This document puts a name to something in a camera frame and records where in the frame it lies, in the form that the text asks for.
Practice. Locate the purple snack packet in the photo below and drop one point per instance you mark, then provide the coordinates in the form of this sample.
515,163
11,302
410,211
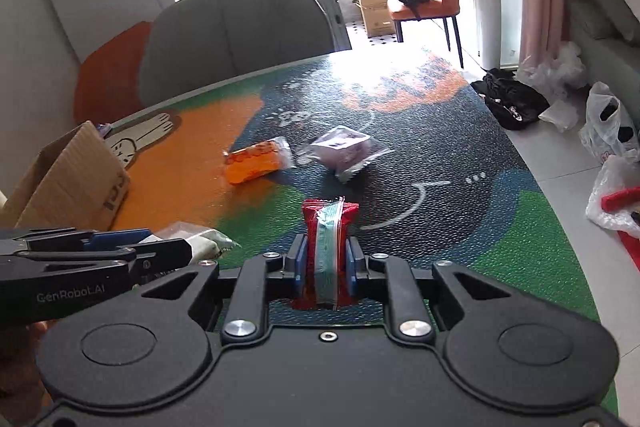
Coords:
345,149

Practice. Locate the grey sofa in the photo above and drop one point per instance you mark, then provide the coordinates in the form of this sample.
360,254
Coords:
600,17

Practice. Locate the orange snack packet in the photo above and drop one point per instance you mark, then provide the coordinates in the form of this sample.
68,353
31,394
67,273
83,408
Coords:
250,162

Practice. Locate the cardboard box with print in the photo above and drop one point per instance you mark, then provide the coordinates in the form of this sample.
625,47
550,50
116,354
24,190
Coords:
375,9

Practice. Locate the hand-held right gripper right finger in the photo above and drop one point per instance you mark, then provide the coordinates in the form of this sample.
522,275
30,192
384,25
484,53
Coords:
352,267

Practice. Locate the red flat bag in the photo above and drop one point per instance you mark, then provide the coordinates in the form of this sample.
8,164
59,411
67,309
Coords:
631,252

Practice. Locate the black bag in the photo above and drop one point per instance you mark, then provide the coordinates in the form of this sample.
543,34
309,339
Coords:
510,99

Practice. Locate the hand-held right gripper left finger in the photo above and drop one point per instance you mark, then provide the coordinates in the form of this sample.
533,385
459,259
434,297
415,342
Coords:
300,267

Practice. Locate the white paper packet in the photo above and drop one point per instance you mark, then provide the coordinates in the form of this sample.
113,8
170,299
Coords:
560,114

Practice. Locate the orange upholstered chair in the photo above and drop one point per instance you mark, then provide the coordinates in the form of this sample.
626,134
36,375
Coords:
110,72

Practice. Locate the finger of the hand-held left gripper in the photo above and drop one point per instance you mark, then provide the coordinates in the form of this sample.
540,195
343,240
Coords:
115,239
160,254

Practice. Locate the grey upholstered chair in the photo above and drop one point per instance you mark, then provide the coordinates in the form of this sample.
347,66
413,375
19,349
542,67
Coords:
235,37

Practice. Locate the crumpled clear plastic bag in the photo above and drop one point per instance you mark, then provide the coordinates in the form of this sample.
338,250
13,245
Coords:
555,67

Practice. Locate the white pillow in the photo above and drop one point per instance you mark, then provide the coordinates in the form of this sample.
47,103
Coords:
629,4

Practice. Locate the grey suitcase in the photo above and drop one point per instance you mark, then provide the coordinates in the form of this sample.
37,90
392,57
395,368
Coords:
332,19

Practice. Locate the pale snack packet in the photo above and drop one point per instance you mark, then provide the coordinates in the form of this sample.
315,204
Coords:
205,239

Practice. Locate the red cylindrical item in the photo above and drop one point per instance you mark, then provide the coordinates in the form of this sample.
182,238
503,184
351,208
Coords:
622,199

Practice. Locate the white plastic bag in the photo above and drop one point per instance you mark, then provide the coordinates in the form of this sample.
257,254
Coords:
595,132

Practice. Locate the red white snack packet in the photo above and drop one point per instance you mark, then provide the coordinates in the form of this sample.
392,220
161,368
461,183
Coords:
325,227

